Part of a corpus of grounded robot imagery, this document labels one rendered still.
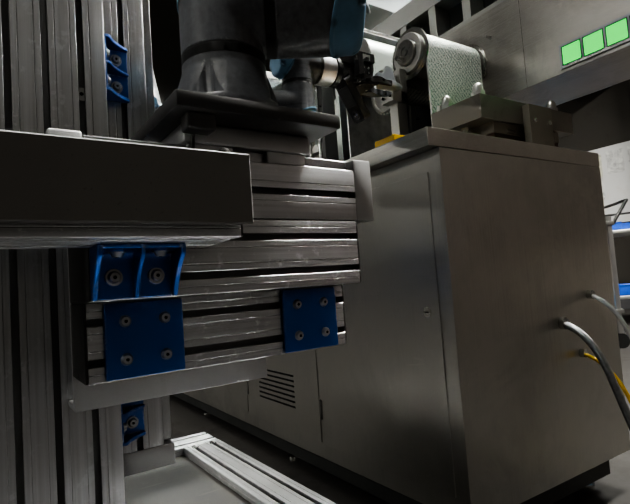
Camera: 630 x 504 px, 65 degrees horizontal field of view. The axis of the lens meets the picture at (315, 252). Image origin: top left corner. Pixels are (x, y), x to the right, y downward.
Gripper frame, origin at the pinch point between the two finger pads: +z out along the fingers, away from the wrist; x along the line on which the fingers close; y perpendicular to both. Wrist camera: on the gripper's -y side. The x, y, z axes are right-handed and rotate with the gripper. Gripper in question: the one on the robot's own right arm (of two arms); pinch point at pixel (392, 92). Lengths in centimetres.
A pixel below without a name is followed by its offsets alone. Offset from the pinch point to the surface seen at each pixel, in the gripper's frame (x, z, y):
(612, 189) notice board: 224, 579, 44
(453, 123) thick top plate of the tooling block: -11.2, 9.5, -10.9
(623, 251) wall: 220, 582, -36
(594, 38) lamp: -30, 45, 10
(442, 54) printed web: -0.2, 20.5, 14.3
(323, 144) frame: 34.0, 0.0, -4.7
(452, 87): -0.2, 23.5, 5.0
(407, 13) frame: 37, 46, 52
